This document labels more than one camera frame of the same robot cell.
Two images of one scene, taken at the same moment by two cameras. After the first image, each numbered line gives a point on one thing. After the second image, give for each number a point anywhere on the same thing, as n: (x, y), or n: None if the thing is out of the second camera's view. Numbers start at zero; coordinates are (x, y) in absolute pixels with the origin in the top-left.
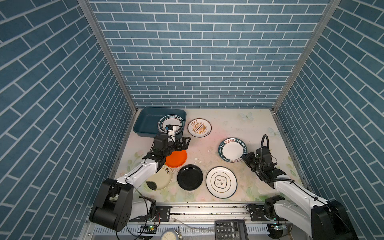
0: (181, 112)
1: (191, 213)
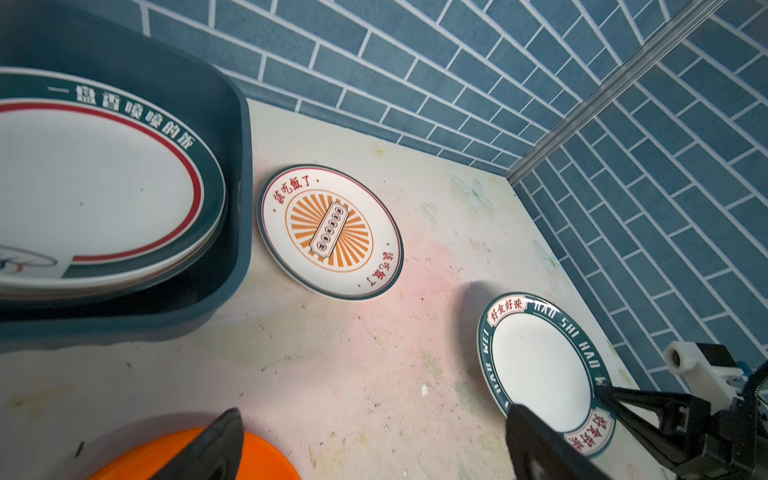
0: (130, 45)
1: None
